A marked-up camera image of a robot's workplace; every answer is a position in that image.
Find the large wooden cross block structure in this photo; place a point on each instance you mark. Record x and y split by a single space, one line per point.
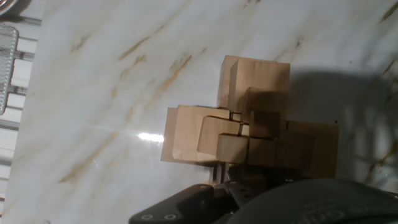
192 133

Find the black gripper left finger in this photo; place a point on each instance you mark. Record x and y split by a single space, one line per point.
192 205

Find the white marble pattern board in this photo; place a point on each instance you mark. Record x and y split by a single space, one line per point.
93 155

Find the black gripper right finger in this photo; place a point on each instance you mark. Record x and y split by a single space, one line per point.
276 180

